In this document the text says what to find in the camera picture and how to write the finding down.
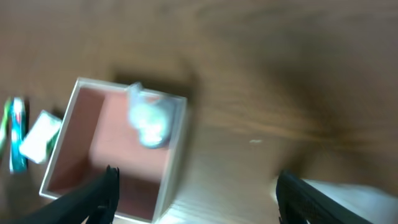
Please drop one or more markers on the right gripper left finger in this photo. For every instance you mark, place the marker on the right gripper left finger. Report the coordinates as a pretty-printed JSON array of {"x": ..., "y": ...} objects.
[{"x": 93, "y": 203}]

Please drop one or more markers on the green toothbrush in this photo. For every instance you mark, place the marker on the green toothbrush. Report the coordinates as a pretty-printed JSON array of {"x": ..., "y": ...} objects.
[{"x": 4, "y": 123}]

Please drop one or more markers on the white box with pink interior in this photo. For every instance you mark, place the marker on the white box with pink interior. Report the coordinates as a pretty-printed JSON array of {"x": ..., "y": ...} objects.
[{"x": 96, "y": 133}]

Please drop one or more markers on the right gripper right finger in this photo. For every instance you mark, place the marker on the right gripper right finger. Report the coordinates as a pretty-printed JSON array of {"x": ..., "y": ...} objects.
[{"x": 300, "y": 203}]

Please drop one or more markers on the Colgate toothpaste tube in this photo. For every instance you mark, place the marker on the Colgate toothpaste tube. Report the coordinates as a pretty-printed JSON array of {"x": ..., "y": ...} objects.
[{"x": 18, "y": 162}]

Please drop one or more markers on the green white soap packet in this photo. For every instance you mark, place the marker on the green white soap packet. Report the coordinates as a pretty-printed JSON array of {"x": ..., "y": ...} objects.
[{"x": 40, "y": 140}]

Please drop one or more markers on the white lotion tube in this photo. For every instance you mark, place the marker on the white lotion tube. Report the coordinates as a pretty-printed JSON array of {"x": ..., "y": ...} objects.
[{"x": 370, "y": 203}]

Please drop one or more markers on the clear spray bottle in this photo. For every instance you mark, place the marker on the clear spray bottle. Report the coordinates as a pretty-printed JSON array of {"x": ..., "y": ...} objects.
[{"x": 151, "y": 119}]

